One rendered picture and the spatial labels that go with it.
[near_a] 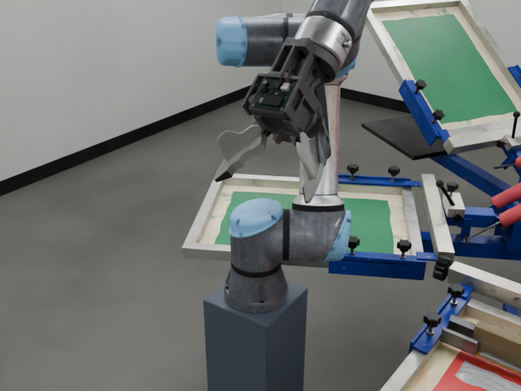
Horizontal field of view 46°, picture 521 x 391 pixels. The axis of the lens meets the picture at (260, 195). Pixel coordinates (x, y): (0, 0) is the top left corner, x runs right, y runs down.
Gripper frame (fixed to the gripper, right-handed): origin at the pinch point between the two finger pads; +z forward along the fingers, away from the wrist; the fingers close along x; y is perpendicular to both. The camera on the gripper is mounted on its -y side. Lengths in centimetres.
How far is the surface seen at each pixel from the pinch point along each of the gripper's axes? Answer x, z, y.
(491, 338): 8, -14, -101
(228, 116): -346, -195, -344
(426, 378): -3, 2, -98
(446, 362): -2, -4, -103
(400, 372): -8, 4, -91
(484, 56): -53, -155, -175
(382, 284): -98, -59, -263
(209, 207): -101, -29, -106
